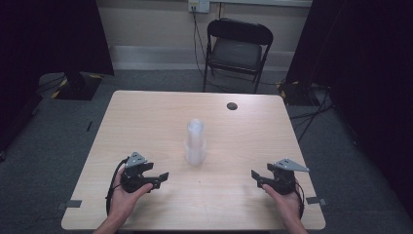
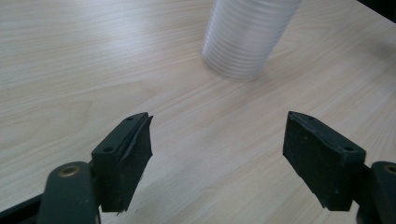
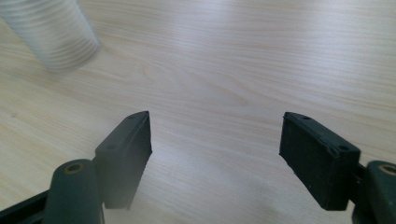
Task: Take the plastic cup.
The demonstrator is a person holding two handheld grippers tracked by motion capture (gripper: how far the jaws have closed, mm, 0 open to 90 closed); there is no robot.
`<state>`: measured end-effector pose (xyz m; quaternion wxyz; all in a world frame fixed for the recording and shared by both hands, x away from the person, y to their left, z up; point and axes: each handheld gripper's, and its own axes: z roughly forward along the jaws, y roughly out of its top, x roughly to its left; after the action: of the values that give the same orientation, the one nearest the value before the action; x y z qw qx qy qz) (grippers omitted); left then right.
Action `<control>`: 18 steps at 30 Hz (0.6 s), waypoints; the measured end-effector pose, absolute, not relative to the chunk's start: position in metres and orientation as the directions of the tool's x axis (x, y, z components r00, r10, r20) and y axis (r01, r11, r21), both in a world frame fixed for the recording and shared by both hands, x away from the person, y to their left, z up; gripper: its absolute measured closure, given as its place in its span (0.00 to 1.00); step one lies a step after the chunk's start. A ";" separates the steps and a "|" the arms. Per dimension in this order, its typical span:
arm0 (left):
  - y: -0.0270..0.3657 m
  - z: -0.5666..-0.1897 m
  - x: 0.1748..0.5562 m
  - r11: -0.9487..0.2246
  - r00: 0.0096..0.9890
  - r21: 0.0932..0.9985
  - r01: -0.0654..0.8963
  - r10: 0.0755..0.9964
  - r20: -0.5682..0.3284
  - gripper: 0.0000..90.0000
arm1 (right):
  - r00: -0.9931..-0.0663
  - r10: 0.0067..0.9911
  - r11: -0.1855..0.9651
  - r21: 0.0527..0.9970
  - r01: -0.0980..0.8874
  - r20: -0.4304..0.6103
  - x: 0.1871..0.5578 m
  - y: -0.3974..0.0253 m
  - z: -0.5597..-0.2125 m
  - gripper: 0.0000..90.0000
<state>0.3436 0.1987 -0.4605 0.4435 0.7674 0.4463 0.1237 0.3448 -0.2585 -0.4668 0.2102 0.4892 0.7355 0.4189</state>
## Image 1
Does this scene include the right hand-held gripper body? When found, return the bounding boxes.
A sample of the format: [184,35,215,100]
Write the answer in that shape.
[266,158,311,196]

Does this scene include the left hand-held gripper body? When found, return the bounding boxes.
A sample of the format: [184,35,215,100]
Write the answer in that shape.
[120,151,155,195]

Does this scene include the stack of clear cups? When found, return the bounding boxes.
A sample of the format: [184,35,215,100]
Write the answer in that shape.
[184,118,207,167]

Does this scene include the person's left hand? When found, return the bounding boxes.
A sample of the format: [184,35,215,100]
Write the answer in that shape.
[108,176,154,225]

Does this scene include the person's right hand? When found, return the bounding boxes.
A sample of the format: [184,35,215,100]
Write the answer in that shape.
[261,183,305,226]

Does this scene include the grey tape strip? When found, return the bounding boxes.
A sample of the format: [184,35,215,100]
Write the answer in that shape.
[305,196,327,207]
[56,199,83,211]

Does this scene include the black stand base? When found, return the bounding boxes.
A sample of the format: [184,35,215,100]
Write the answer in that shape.
[278,80,314,107]
[51,71,104,101]

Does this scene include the black folding chair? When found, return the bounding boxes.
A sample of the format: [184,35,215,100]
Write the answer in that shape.
[202,18,275,95]

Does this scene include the black curtain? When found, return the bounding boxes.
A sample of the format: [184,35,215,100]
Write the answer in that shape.
[284,0,413,220]
[0,0,115,154]

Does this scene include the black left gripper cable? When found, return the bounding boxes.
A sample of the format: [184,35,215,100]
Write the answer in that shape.
[105,157,130,217]

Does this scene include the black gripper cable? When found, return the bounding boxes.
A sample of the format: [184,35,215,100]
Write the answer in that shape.
[105,157,130,217]
[293,180,307,219]

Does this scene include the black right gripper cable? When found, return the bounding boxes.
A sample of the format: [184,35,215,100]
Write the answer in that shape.
[293,180,307,219]

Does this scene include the black floor cables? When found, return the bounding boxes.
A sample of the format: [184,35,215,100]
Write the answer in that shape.
[288,83,335,144]

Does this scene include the black power cable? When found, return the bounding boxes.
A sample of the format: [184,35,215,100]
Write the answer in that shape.
[192,8,208,79]

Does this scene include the white wall socket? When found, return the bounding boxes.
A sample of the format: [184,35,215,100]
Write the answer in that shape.
[187,0,210,15]

